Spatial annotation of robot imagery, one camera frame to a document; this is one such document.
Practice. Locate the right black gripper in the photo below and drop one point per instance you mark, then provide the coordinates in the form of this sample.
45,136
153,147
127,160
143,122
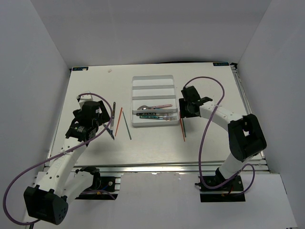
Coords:
182,111

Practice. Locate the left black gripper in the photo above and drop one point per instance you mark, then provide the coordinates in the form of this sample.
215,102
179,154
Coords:
105,117

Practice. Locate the orange chopstick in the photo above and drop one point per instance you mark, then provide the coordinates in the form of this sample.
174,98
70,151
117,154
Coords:
181,124
118,122

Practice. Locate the green chopstick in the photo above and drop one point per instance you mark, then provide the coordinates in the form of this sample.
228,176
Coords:
184,131
128,131

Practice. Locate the dark handled table knife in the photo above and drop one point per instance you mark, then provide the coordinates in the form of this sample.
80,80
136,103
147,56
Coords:
112,122

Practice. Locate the teal handled fork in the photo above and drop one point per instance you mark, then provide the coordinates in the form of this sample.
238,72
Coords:
155,114
154,117

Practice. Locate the pink handled spoon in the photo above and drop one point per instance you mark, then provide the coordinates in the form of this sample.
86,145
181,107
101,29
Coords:
159,106

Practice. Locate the teal handled spoon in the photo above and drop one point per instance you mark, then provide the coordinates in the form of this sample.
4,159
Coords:
142,108

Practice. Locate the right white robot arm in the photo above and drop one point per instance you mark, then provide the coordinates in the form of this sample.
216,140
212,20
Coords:
245,136

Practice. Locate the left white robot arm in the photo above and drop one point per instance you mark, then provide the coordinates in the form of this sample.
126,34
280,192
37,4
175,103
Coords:
50,198

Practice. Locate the white four-compartment cutlery tray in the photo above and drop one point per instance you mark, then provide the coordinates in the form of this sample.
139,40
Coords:
153,90

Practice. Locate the left blue corner label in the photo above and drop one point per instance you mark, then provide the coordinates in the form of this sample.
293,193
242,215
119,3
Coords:
80,68

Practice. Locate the blue corner label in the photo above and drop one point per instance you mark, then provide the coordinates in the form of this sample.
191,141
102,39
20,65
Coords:
80,68
221,64

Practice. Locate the right blue corner label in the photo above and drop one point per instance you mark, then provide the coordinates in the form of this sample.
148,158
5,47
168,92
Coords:
221,64

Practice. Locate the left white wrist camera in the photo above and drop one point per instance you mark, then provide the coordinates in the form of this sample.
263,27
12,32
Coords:
84,98

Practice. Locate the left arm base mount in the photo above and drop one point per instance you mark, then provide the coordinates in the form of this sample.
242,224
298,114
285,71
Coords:
102,188

